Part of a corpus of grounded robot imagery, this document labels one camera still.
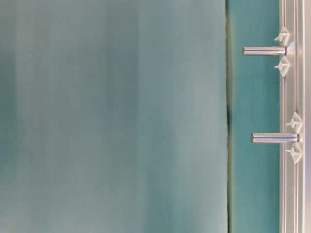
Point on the steel shaft near rail middle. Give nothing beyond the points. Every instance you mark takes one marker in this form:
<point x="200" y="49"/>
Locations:
<point x="264" y="51"/>

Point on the silver aluminium extrusion rail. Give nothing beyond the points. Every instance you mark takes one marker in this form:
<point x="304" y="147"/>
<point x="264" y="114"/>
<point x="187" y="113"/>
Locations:
<point x="295" y="96"/>

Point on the steel shaft toward rail end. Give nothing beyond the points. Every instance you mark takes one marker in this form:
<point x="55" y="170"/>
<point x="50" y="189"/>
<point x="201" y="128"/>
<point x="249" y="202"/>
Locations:
<point x="274" y="137"/>

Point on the clear plastic shaft bracket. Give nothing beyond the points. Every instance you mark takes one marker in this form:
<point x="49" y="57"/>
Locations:
<point x="285" y="40"/>
<point x="296" y="124"/>

